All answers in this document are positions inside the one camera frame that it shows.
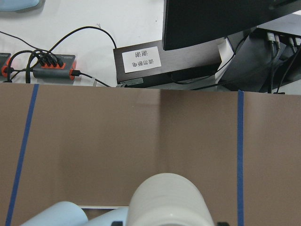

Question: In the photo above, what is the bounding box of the pale green cup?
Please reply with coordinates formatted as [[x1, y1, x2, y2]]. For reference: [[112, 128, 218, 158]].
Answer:
[[126, 173, 214, 226]]

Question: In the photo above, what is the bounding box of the light blue cup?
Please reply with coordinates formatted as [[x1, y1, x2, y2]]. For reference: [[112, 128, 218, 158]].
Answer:
[[85, 207, 128, 226], [21, 201, 88, 226]]

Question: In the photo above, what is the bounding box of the dark box with label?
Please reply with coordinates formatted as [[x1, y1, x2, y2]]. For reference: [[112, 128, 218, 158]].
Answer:
[[113, 39, 224, 88]]

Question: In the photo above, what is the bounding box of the orange grey USB hub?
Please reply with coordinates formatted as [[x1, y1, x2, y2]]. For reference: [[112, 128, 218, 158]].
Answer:
[[32, 54, 76, 81]]

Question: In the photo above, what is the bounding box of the black laptop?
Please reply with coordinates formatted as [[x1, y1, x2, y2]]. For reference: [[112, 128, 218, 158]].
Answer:
[[162, 0, 301, 50]]

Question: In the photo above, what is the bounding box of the white wire cup rack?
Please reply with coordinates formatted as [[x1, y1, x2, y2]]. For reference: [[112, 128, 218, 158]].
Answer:
[[79, 205, 127, 218]]

